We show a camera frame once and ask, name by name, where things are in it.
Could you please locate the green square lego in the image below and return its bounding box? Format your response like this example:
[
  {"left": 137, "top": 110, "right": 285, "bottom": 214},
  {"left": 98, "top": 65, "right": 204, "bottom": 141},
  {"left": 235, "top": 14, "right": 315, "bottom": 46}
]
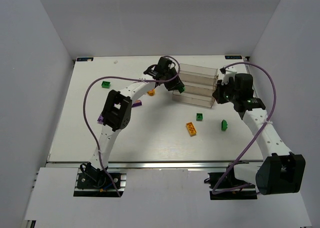
[{"left": 178, "top": 86, "right": 186, "bottom": 94}]

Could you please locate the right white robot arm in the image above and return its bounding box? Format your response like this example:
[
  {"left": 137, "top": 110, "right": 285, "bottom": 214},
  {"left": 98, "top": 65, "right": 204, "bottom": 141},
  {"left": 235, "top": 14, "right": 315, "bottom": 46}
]
[{"left": 213, "top": 73, "right": 306, "bottom": 195}]

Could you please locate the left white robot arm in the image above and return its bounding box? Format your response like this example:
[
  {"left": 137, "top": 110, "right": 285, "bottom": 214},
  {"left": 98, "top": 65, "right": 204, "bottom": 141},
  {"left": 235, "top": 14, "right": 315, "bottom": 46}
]
[{"left": 80, "top": 55, "right": 185, "bottom": 189}]

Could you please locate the orange rounded lego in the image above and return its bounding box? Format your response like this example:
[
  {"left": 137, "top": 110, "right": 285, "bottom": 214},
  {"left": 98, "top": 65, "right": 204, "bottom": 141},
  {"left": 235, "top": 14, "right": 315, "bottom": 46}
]
[{"left": 147, "top": 89, "right": 155, "bottom": 96}]

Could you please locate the clear tiered container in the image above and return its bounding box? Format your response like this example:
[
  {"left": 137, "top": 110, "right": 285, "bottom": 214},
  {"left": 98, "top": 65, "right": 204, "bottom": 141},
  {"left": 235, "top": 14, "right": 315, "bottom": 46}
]
[{"left": 172, "top": 63, "right": 219, "bottom": 108}]

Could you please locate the green rounded lego right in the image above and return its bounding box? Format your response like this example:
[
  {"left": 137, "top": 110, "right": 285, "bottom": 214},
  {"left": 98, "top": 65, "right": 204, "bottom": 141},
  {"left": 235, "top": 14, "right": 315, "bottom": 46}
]
[{"left": 221, "top": 119, "right": 228, "bottom": 131}]

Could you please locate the right blue label sticker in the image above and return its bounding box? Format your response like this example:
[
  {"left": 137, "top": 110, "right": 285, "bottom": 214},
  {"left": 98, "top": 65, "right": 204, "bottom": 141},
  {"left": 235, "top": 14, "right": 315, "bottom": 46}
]
[{"left": 224, "top": 55, "right": 243, "bottom": 60}]

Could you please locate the blue label sticker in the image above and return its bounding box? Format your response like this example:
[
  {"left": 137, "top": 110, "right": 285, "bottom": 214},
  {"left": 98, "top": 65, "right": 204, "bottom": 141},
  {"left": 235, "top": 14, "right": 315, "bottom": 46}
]
[
  {"left": 75, "top": 57, "right": 94, "bottom": 62},
  {"left": 224, "top": 55, "right": 243, "bottom": 60}
]

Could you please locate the purple rounded lego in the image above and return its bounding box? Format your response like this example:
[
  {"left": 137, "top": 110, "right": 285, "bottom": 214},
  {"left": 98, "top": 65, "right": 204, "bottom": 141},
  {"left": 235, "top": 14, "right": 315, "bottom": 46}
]
[{"left": 132, "top": 100, "right": 143, "bottom": 107}]

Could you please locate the yellow rectangular lego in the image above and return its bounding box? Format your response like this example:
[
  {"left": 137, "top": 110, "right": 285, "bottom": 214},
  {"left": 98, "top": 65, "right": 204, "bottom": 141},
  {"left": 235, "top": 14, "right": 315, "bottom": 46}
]
[{"left": 185, "top": 122, "right": 197, "bottom": 137}]

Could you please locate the left blue label sticker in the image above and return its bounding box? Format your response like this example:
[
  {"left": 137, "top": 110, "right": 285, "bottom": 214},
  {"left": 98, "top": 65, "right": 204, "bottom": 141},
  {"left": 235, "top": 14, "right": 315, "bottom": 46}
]
[{"left": 75, "top": 57, "right": 94, "bottom": 62}]

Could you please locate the small purple lego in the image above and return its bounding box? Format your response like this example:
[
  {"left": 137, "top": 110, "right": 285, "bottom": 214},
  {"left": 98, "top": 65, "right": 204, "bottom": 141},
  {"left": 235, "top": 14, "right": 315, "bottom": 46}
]
[{"left": 97, "top": 115, "right": 104, "bottom": 124}]

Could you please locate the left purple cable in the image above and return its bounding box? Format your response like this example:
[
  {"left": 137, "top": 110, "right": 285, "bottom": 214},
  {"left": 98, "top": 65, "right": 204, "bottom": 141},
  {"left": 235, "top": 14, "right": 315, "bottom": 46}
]
[{"left": 82, "top": 55, "right": 181, "bottom": 198}]

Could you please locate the purple cable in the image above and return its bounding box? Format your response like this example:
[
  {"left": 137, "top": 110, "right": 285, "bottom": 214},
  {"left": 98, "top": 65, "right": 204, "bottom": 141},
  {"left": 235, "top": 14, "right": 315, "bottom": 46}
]
[
  {"left": 211, "top": 62, "right": 277, "bottom": 195},
  {"left": 82, "top": 55, "right": 181, "bottom": 198}
]

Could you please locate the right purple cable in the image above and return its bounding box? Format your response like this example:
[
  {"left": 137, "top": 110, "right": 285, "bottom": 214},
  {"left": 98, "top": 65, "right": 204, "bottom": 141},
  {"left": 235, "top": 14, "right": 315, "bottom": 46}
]
[{"left": 211, "top": 62, "right": 277, "bottom": 195}]

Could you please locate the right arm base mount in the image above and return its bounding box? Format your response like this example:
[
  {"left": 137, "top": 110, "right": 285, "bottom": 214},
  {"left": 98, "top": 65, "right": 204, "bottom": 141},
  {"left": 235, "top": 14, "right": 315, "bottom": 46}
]
[{"left": 203, "top": 162, "right": 259, "bottom": 201}]

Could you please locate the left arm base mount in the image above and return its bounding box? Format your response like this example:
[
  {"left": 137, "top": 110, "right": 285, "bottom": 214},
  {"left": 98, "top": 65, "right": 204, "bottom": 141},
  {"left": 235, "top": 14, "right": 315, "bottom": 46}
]
[{"left": 73, "top": 162, "right": 127, "bottom": 198}]

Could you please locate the aluminium table rail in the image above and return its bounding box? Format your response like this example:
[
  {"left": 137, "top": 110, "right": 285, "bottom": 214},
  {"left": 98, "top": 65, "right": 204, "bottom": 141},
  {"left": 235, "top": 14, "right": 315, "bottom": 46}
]
[{"left": 45, "top": 160, "right": 262, "bottom": 170}]

